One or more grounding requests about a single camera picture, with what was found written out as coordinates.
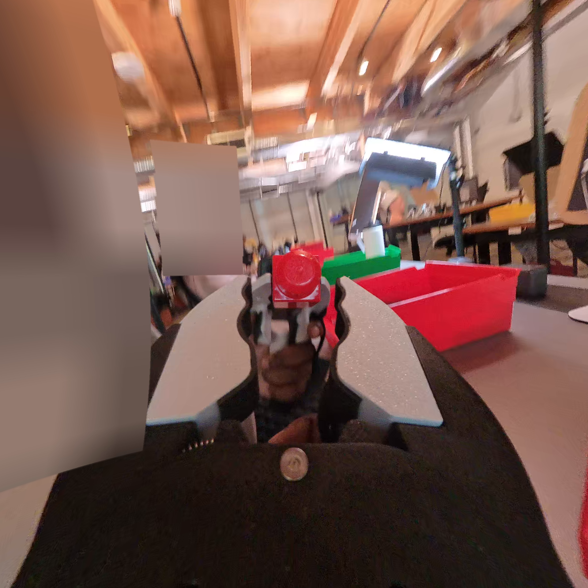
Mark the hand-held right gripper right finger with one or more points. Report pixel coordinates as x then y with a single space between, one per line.
381 358

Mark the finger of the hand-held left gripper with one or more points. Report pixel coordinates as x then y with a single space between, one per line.
262 294
307 321

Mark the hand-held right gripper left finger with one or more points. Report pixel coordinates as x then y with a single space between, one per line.
202 363

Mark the red toy building block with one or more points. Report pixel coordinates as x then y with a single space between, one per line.
295 280

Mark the person's left forearm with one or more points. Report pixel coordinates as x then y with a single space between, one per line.
294 429

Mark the red object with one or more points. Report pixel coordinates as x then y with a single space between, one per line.
585 519

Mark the person's left hand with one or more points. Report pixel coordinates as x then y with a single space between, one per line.
287 367

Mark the small red plastic bin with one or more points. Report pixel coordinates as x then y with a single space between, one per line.
317 250

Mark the green plastic bin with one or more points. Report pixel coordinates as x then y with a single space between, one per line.
363 268

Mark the large red plastic bin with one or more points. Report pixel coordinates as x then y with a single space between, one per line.
454 303

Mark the white cup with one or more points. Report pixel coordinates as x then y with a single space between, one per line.
374 241

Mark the tilted grey monitor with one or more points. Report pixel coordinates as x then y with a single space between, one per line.
363 211

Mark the ceiling air vent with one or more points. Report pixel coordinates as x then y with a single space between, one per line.
227 137

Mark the black light stand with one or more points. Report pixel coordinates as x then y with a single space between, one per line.
457 216

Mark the long wooden workbench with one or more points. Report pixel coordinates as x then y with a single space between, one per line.
459 212

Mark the grey pole base block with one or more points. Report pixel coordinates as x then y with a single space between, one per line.
532 281

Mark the wooden workbench with black legs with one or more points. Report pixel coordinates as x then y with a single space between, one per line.
500 229

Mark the studio light panel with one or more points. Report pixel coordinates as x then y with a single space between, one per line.
404 158

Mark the yellow plastic bin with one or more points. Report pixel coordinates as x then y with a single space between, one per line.
512 212

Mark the white plate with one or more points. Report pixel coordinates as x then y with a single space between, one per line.
579 315

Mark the black ceiling conduit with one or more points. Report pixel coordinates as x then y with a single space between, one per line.
193 59

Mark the white smoke detector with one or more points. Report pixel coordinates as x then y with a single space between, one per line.
127 66

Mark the large cardboard sheet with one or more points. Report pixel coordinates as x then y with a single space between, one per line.
574 174

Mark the black vertical pole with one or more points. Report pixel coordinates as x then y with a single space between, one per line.
540 138

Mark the silver air duct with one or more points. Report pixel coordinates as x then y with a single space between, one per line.
459 64

